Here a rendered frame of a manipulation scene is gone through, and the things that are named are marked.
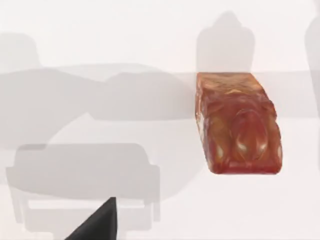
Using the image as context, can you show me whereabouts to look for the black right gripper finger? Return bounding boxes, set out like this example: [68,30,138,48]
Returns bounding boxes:
[64,196,118,240]

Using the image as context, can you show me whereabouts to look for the reddish brown bread loaf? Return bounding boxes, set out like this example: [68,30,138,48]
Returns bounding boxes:
[194,71,284,176]

